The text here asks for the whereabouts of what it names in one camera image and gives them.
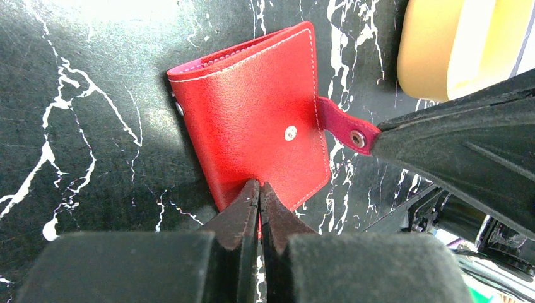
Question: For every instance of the tan oval card tray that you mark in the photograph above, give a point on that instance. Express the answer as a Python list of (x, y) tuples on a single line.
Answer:
[(450, 49)]

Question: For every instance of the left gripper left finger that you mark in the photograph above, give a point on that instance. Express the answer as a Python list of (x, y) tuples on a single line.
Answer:
[(215, 263)]

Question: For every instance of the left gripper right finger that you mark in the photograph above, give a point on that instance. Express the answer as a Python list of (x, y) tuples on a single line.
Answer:
[(304, 266)]

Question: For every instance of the red leather card holder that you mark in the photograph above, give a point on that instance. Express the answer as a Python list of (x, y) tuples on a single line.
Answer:
[(253, 111)]

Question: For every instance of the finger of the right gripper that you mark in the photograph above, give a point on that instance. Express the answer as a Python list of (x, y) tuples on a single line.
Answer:
[(479, 147)]

